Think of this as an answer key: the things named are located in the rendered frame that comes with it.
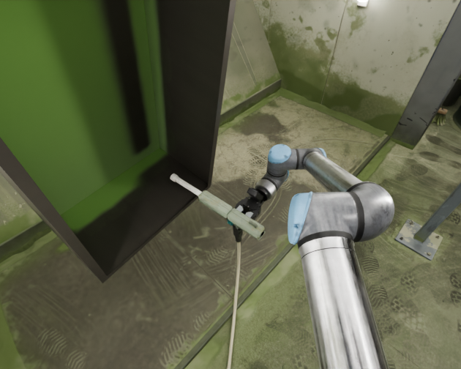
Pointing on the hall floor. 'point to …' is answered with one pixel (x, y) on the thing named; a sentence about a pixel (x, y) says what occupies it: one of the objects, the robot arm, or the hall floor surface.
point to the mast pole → (448, 206)
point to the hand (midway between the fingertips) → (235, 222)
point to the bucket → (460, 86)
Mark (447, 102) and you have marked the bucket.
